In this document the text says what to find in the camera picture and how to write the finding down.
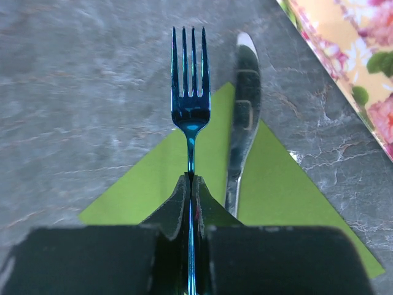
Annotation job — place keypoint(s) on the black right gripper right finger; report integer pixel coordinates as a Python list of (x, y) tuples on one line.
[(237, 259)]

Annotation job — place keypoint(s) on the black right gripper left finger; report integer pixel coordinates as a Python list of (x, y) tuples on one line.
[(147, 258)]

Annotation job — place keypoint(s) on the green paper napkin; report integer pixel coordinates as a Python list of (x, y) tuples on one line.
[(275, 191)]

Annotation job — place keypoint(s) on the blue metallic fork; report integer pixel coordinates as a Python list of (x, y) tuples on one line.
[(190, 112)]

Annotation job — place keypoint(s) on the silver table knife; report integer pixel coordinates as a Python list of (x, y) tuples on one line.
[(245, 119)]

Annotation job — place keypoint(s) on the floral rectangular tray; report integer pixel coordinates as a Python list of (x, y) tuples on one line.
[(353, 42)]

